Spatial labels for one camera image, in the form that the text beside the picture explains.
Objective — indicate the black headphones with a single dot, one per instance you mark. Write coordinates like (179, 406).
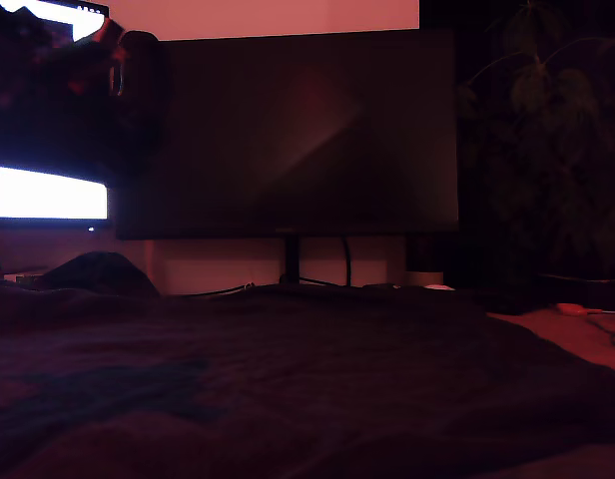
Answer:
(138, 50)

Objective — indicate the white box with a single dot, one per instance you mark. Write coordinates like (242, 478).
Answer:
(18, 276)

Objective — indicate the dark table cloth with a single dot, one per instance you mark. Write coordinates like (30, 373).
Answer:
(337, 399)

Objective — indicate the lit computer monitor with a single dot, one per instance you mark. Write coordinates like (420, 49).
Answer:
(48, 194)

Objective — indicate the dark computer monitor with stand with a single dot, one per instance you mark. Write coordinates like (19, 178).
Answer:
(307, 149)

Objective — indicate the dark planter box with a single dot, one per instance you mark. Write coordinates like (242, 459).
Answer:
(587, 289)

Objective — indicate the large leafy house plant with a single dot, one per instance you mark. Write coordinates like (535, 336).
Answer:
(537, 85)

